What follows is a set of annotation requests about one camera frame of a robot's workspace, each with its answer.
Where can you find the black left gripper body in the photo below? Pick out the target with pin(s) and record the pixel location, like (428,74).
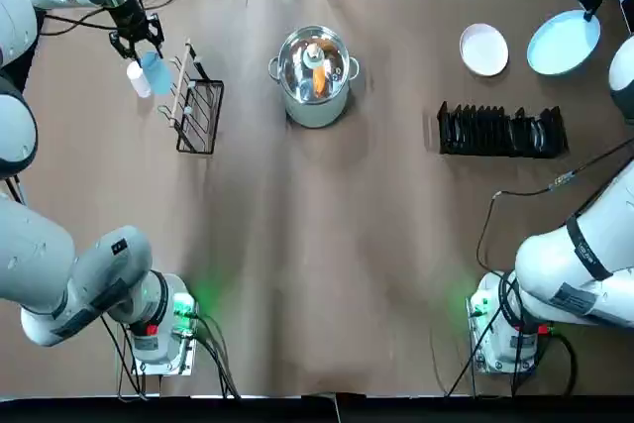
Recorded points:
(128,17)

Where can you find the pink cup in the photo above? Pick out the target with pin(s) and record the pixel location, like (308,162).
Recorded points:
(137,78)

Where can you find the blue plate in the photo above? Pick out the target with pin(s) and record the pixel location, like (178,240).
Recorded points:
(562,44)

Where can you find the blue cup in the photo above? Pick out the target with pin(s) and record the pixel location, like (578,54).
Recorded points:
(158,76)

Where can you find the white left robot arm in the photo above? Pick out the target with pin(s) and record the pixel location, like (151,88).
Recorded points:
(34,264)

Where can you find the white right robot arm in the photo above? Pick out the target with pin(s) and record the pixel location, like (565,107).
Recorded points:
(560,264)

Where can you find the black drying rack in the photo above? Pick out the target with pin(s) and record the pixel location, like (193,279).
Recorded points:
(502,131)

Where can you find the pink plate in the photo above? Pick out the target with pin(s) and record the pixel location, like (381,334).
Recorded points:
(484,49)

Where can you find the glass pot lid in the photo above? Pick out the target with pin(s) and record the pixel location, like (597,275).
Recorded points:
(297,81)

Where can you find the orange carrot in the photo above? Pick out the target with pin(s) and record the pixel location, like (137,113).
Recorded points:
(320,78)

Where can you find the steel cooking pot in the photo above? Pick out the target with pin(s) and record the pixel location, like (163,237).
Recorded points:
(317,115)

